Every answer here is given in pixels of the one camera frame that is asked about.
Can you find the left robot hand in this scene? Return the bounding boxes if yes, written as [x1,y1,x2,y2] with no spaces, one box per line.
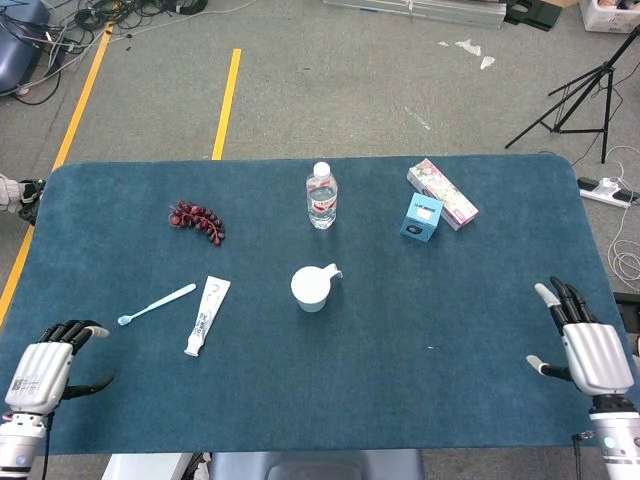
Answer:
[3,319,116,417]

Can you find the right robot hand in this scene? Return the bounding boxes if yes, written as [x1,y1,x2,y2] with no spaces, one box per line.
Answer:
[525,276,636,399]

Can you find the light blue toothbrush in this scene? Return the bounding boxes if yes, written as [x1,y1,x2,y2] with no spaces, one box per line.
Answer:
[117,282,198,327]

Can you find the white toothpaste tube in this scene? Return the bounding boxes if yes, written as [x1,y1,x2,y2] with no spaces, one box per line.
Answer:
[183,275,232,358]

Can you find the robot base body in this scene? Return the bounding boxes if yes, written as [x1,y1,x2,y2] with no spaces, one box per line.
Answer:
[102,449,426,480]

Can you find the clear plastic water bottle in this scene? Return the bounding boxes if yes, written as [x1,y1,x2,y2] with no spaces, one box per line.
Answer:
[305,161,339,231]

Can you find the white power strip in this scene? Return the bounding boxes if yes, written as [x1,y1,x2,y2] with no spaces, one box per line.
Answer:
[577,176,640,209]

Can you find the bunch of red grapes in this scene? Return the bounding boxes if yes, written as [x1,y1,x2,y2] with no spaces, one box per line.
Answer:
[168,200,227,247]

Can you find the pink floral carton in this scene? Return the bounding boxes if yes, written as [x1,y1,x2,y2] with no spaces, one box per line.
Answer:
[406,158,480,232]

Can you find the blue speaker box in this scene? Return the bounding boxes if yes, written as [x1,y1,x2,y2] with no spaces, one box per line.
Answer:
[399,192,445,244]

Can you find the long yellow floor tape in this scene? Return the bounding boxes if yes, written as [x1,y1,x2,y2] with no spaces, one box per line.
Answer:
[0,24,115,326]

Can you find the black tripod stand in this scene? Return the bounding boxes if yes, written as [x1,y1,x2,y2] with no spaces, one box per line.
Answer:
[504,22,640,165]

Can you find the dark blue chair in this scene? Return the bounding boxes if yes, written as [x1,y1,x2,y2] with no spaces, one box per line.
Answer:
[0,0,51,94]

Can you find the short yellow floor tape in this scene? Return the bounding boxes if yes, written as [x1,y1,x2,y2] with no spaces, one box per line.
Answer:
[211,48,243,161]

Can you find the white plastic basket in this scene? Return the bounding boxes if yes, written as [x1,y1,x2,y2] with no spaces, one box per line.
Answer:
[578,0,640,35]

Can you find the aluminium profile rails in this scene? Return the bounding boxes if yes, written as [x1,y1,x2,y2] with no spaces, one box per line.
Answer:
[322,0,509,30]

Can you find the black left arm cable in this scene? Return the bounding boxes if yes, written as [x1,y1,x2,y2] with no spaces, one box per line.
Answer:
[39,412,55,480]

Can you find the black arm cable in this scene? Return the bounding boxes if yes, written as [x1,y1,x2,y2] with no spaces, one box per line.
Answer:
[571,429,596,480]
[39,412,55,480]

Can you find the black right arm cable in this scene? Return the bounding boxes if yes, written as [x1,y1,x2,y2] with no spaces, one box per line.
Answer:
[571,429,596,480]

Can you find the white cable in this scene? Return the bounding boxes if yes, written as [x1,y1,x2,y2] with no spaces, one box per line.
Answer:
[569,144,640,281]

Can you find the light blue cup with handle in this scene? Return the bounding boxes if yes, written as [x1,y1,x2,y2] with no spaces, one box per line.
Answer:
[290,262,345,314]

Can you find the black metal bracket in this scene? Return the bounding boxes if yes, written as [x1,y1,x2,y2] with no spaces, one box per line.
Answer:
[502,0,564,32]

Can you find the tangle of black cables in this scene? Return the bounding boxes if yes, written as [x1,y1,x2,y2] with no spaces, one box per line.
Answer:
[0,0,261,106]

